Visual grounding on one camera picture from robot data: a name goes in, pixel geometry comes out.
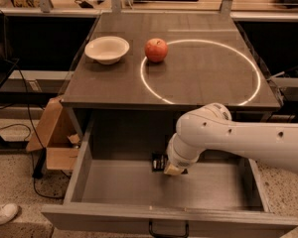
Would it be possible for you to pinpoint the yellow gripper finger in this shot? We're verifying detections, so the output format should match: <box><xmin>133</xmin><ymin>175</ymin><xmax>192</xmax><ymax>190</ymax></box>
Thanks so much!
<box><xmin>164</xmin><ymin>163</ymin><xmax>184</xmax><ymax>176</ymax></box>

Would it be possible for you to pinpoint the black rxbar chocolate wrapper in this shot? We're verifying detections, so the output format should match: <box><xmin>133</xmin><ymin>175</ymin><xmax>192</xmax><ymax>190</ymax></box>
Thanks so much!
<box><xmin>151</xmin><ymin>153</ymin><xmax>189</xmax><ymax>176</ymax></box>

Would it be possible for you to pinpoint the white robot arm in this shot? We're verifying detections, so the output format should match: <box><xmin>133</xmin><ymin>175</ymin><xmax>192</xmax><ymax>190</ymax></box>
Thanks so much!
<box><xmin>164</xmin><ymin>103</ymin><xmax>298</xmax><ymax>176</ymax></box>

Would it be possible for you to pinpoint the grey open drawer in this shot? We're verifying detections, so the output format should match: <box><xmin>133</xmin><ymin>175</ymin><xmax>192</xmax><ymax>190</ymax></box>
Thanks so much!
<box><xmin>42</xmin><ymin>115</ymin><xmax>298</xmax><ymax>238</ymax></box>

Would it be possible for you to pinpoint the grey counter cabinet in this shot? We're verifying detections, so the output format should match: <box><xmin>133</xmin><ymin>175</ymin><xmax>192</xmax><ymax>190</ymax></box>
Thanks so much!
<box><xmin>61</xmin><ymin>11</ymin><xmax>282</xmax><ymax>144</ymax></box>

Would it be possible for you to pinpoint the red apple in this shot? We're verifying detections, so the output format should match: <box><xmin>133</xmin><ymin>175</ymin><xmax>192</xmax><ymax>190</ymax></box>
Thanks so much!
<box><xmin>144</xmin><ymin>38</ymin><xmax>168</xmax><ymax>62</ymax></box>

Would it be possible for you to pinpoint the brown cardboard box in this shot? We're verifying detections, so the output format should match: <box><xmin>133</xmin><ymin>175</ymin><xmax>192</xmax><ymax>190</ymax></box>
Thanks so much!
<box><xmin>26</xmin><ymin>97</ymin><xmax>80</xmax><ymax>171</ymax></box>

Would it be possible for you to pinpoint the white ceramic bowl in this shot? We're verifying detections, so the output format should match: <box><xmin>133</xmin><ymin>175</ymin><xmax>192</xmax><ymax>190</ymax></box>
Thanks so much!
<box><xmin>84</xmin><ymin>36</ymin><xmax>130</xmax><ymax>64</ymax></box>

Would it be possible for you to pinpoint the white sneaker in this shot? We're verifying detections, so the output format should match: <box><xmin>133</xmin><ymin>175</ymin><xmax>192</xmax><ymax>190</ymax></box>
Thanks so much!
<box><xmin>0</xmin><ymin>203</ymin><xmax>19</xmax><ymax>225</ymax></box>

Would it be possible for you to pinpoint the black drawer handle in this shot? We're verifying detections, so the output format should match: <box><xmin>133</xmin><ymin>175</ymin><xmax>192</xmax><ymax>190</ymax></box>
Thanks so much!
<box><xmin>148</xmin><ymin>220</ymin><xmax>190</xmax><ymax>238</ymax></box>

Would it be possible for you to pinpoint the black floor cable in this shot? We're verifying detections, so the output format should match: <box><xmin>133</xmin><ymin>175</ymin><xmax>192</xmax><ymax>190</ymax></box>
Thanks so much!
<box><xmin>0</xmin><ymin>3</ymin><xmax>72</xmax><ymax>200</ymax></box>

